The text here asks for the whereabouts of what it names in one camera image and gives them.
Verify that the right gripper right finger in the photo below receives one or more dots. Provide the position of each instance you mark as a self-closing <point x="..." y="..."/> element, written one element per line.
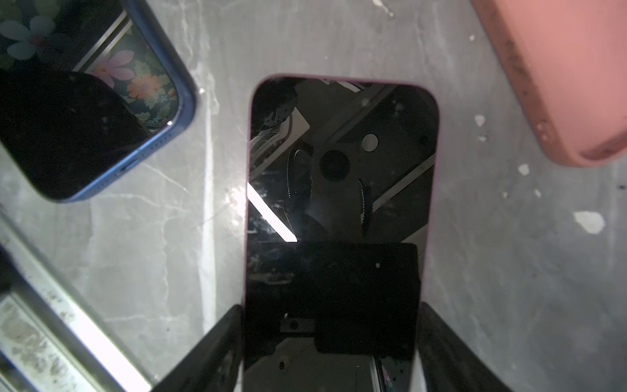
<point x="448" y="363"/>

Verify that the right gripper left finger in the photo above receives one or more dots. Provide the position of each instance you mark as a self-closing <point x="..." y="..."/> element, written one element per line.
<point x="213" y="364"/>

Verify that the black phone face up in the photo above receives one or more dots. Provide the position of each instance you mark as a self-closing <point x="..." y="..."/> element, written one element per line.
<point x="339" y="190"/>

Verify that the pink phone case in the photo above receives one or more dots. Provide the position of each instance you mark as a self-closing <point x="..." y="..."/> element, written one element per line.
<point x="566" y="61"/>

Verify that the purple-edged phone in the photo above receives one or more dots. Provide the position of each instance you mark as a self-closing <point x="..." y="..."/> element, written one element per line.
<point x="89" y="89"/>

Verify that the aluminium frame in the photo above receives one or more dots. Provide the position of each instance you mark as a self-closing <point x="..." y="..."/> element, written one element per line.
<point x="49" y="341"/>

